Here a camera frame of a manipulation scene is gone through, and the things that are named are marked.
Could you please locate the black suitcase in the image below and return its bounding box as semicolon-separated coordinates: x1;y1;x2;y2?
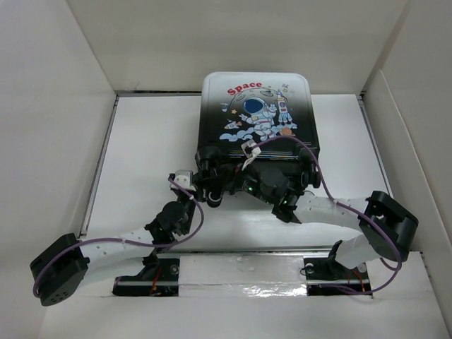
194;71;321;208

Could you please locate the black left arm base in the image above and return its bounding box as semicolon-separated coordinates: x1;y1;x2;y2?
112;257;180;297

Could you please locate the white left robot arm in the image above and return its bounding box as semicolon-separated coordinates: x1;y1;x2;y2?
30;180;206;307

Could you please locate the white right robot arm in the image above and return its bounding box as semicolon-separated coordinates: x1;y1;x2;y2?
227;167;419;278

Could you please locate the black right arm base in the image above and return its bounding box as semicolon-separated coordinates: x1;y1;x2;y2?
299;241;371;297

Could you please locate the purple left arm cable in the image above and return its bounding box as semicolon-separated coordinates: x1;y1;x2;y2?
32;176;206;297

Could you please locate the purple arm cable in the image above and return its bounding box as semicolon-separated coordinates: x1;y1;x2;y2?
32;176;206;297
254;136;402;296

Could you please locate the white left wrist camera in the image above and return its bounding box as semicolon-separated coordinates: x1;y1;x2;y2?
169;169;196;191

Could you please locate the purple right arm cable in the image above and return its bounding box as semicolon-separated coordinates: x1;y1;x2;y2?
254;136;402;296

